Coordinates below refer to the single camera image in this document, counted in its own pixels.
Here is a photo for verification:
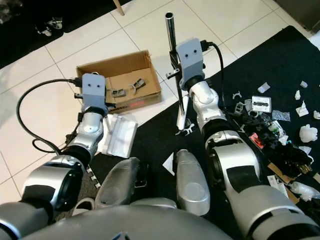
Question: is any crumpled white tissue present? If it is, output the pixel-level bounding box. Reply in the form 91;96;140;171
299;124;319;143

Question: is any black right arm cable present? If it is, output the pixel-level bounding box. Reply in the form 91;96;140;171
202;40;227;101

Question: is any silver robot right leg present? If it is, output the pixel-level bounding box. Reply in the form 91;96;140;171
175;149;211;217

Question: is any large black floor mat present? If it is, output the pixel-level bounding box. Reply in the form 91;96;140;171
87;25;320;240

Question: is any white plastic clip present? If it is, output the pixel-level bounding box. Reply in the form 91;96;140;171
176;124;196;136

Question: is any crumpled clear plastic wrap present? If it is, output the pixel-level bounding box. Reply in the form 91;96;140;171
291;181;320;202

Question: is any grey robot torso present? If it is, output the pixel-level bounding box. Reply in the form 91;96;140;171
22;197;241;240

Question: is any small white carton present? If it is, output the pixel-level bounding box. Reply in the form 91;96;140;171
269;175;288;193

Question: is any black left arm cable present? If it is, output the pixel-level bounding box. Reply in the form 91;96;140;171
16;77;86;153

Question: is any square white paper scrap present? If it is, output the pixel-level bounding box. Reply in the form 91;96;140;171
257;82;272;94

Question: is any small clear plastic bag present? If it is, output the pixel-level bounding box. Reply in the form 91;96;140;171
271;110;292;122

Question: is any folded white paper scrap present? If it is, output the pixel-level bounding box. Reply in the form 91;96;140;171
296;101;311;117

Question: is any white blister pack card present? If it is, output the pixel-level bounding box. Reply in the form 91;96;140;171
251;96;272;113

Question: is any wooden furniture leg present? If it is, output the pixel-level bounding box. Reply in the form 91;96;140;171
113;0;126;16

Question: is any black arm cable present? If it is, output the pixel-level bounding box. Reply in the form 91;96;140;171
16;77;86;153
202;40;227;101

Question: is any brown cardboard box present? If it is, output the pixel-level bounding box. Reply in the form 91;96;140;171
76;50;162;112

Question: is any black mat under chair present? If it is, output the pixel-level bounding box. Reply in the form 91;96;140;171
0;0;123;68

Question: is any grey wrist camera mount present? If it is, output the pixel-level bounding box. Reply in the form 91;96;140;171
81;73;110;116
176;37;205;86

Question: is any chrome metal pole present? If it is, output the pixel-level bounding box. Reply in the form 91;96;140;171
164;12;190;133

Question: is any dark grey cabinet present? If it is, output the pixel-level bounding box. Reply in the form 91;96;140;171
272;0;320;33

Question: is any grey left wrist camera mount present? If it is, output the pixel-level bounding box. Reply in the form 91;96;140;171
81;73;110;116

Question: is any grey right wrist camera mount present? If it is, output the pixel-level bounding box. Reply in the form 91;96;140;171
176;37;205;86

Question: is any grey interlocking foam mat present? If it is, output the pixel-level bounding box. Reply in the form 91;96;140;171
77;159;102;201

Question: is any white black robot left foot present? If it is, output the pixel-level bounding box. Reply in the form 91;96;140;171
72;197;96;216

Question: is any silver robot leg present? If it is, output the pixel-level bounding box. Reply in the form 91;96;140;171
95;156;141;210
175;149;211;217

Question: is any white paper triangle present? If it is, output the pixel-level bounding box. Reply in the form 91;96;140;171
162;152;176;176

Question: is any silver robot left leg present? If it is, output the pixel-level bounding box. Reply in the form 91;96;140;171
95;156;141;210

